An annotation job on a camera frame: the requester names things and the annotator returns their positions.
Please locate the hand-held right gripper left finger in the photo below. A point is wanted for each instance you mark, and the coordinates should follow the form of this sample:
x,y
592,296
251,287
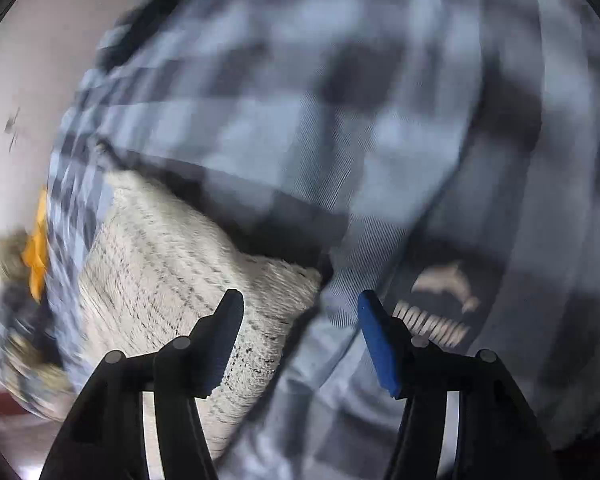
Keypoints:
x,y
225,335

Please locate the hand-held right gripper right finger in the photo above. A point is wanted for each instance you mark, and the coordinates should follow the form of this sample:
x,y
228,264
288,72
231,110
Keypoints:
x,y
380,345

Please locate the cream fuzzy checked garment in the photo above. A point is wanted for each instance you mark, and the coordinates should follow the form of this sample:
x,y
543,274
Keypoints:
x,y
155,270

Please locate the dark garment with white logo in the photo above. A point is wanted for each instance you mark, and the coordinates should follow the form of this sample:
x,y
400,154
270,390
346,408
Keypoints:
x,y
445,280

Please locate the orange cloth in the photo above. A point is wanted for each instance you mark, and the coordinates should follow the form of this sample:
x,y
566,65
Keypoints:
x,y
36,255

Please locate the pile of patterned bedding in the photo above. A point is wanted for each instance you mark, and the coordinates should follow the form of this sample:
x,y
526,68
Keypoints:
x,y
20,350

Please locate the blue grey checked blanket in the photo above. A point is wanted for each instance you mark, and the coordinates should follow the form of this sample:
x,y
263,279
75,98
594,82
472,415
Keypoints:
x,y
330,110

